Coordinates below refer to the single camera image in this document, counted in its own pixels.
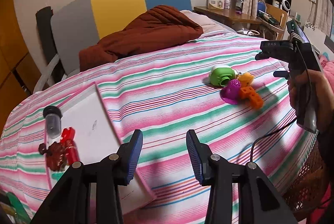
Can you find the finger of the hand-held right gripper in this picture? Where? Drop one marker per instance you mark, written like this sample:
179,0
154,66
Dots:
279,50
281,74

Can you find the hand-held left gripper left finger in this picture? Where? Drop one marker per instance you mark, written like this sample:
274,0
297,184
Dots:
134,156

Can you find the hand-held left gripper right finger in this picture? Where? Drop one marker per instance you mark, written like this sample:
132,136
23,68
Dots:
194,156

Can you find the yellow plastic toy piece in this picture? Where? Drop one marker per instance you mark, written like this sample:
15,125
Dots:
246,79

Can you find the orange block with holes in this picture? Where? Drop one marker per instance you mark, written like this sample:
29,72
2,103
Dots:
254,100

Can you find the purple perforated toy cup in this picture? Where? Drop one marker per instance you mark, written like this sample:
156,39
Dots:
232,89

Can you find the green white toy camera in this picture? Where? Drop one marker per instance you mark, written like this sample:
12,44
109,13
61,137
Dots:
221,77

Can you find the white rectangular tray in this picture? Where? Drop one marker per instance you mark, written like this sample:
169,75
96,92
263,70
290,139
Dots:
88,114

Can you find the red translucent toy piece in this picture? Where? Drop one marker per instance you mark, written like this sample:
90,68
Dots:
71,152

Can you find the red plastic toy piece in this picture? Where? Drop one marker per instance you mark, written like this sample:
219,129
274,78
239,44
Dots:
68,134

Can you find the dark brown pumpkin toy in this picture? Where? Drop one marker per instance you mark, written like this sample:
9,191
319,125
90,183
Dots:
56,156

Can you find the clear vial black cap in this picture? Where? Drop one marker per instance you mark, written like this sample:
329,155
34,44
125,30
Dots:
52,122

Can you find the person's right forearm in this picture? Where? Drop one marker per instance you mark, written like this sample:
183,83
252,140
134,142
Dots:
327,140

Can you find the person's right hand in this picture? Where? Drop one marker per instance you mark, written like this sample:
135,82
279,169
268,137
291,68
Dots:
323,93

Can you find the pink cloth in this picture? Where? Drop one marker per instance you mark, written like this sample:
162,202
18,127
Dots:
328,64

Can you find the wooden chair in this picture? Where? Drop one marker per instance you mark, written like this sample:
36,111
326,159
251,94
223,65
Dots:
274,11

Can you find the white round fan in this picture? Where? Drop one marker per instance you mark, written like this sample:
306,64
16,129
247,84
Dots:
285,4

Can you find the blue bag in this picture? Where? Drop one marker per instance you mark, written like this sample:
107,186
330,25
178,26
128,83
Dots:
261,6

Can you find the wooden desk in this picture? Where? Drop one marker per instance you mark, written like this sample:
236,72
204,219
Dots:
221,13

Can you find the pale pink pillow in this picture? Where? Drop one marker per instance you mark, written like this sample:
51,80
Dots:
208,24

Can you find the brown wicker chair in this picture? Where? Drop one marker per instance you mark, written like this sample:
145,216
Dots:
308,187

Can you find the brown quilted blanket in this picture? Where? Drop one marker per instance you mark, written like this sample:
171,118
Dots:
151,31

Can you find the green glass table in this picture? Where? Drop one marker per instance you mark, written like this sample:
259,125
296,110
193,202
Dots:
13,203

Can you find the grey yellow blue headboard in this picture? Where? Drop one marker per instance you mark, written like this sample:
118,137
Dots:
117,10

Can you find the black rolled mat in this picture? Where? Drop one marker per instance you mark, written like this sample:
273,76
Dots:
44,31

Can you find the wooden wardrobe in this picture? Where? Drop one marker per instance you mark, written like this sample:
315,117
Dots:
13,44

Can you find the white bed rail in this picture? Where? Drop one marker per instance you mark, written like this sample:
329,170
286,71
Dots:
51,67

